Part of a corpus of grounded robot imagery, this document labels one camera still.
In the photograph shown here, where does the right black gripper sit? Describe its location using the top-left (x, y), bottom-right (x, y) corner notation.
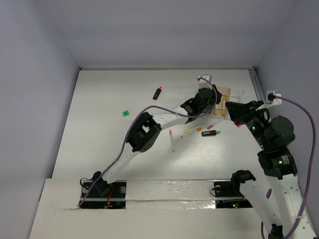
top-left (224, 100), bottom-right (270, 148)

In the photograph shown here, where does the black green highlighter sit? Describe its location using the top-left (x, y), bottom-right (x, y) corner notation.
top-left (201, 130), bottom-right (221, 137)

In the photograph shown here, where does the black pink highlighter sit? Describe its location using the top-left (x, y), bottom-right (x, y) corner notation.
top-left (153, 86), bottom-right (162, 100)

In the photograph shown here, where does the green highlighter cap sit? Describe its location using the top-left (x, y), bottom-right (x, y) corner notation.
top-left (123, 110), bottom-right (130, 116)

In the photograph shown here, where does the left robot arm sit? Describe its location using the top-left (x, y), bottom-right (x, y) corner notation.
top-left (91, 85), bottom-right (222, 197)

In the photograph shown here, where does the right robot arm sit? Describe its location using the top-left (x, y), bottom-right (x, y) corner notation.
top-left (225, 101), bottom-right (317, 239)

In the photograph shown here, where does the clear plastic container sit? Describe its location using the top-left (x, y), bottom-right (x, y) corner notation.
top-left (229, 88), bottom-right (244, 103)

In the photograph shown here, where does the purple white marker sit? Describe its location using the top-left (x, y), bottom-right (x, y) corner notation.
top-left (207, 117), bottom-right (225, 129)

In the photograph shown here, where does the orange white marker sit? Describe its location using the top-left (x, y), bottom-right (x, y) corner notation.
top-left (180, 132), bottom-right (196, 138)

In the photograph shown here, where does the pink white marker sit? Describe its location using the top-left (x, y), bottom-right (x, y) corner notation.
top-left (169, 129), bottom-right (175, 152)

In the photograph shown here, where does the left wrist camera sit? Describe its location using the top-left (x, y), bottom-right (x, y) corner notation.
top-left (197, 74), bottom-right (212, 89)

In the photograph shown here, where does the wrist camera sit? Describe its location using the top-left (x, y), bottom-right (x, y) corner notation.
top-left (266, 90), bottom-right (282, 106)
top-left (197, 74), bottom-right (212, 89)

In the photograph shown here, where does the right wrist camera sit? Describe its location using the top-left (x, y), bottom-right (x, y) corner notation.
top-left (266, 90), bottom-right (282, 106)

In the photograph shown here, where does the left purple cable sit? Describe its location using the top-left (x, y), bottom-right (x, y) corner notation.
top-left (78, 77), bottom-right (217, 207)

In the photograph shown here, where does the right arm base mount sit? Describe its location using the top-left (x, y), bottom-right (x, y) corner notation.
top-left (210, 170), bottom-right (267, 209)

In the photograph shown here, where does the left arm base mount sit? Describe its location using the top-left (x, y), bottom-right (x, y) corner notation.
top-left (79, 171), bottom-right (127, 209)

